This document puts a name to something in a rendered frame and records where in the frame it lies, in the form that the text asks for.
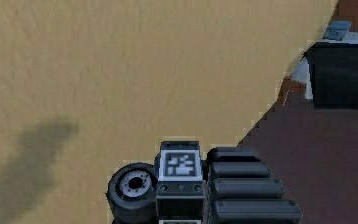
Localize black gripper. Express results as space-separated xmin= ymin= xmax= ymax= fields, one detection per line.
xmin=106 ymin=161 xmax=159 ymax=224

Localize black cabinet with pale top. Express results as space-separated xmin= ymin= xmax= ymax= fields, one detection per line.
xmin=288 ymin=31 xmax=358 ymax=111

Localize small grey-blue box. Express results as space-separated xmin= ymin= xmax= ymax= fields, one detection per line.
xmin=322 ymin=20 xmax=353 ymax=42

